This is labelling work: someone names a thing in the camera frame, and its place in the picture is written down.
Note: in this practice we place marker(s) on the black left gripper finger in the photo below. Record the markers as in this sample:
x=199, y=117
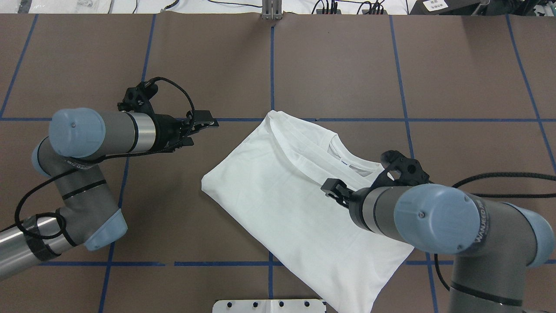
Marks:
x=200, y=119

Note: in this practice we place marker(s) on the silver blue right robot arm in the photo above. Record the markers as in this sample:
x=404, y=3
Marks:
x=492, y=243

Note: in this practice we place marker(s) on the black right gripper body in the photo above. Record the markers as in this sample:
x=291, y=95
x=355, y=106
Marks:
x=355, y=201

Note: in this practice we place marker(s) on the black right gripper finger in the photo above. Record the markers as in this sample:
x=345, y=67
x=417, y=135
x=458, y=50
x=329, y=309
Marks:
x=337, y=190

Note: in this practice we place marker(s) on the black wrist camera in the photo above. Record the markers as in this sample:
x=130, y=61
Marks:
x=400, y=171
x=137, y=99

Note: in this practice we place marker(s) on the white long-sleeve printed shirt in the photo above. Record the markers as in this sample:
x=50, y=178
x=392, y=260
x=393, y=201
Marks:
x=271, y=185

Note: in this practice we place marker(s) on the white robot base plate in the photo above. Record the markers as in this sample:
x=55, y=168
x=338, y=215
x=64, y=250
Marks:
x=270, y=306

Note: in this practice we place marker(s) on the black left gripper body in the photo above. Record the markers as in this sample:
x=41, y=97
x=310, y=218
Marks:
x=167, y=130

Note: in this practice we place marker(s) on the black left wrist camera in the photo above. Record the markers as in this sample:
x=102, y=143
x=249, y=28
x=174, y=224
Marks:
x=137, y=99

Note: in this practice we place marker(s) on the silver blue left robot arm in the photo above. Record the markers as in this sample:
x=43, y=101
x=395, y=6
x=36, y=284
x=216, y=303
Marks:
x=78, y=140

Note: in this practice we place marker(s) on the aluminium frame post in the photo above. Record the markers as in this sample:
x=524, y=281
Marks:
x=271, y=9

